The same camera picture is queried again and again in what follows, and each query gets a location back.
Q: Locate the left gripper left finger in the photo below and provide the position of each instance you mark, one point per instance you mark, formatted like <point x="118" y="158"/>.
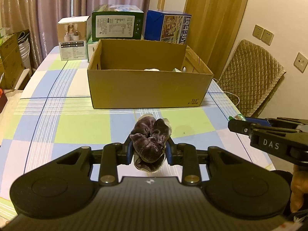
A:
<point x="114" y="154"/>

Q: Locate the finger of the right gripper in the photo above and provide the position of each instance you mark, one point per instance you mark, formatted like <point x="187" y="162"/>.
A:
<point x="281" y="122"/>
<point x="245" y="129"/>

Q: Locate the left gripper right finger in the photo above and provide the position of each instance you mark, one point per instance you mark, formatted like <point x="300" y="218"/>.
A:
<point x="184" y="155"/>

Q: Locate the dark velvet scrunchie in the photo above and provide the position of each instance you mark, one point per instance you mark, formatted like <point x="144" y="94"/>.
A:
<point x="149" y="138"/>

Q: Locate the green candy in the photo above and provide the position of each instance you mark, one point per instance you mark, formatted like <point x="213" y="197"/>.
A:
<point x="238" y="117"/>

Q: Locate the green medicine box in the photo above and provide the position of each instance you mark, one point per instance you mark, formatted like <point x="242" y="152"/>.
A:
<point x="177" y="70"/>

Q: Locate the white cloth sock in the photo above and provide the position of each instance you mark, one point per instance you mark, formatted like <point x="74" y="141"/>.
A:
<point x="153" y="69"/>

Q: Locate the person's right hand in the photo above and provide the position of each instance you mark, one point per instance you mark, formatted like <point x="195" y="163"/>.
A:
<point x="298" y="187"/>

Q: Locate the quilted tan chair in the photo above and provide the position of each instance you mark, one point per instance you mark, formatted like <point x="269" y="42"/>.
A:
<point x="252" y="74"/>

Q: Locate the large open cardboard box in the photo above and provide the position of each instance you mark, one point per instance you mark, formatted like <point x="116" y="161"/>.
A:
<point x="117" y="79"/>

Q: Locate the small white green box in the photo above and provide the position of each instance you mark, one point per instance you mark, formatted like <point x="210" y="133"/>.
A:
<point x="91" y="45"/>

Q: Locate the wooden door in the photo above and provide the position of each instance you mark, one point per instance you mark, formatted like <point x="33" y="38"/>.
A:
<point x="213" y="29"/>

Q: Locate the blue milk carton box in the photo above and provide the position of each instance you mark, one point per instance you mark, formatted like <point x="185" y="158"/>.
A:
<point x="167" y="26"/>

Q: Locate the dark wooden tray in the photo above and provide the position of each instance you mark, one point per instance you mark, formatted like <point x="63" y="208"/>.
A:
<point x="3" y="100"/>

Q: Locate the white product box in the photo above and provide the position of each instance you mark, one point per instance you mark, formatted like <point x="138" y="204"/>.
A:
<point x="73" y="34"/>

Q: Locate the green carton box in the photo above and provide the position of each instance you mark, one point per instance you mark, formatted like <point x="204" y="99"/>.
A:
<point x="117" y="21"/>

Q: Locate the brown cardboard box on side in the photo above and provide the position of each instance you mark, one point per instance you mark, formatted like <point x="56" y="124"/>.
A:
<point x="11" y="62"/>

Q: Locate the white shopping bag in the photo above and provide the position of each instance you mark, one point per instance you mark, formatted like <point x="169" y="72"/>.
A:
<point x="24" y="47"/>

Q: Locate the mauve curtain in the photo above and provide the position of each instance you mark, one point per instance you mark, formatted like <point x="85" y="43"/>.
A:
<point x="40" y="17"/>

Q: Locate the wall socket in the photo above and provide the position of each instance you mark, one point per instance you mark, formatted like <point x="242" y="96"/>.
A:
<point x="300" y="62"/>

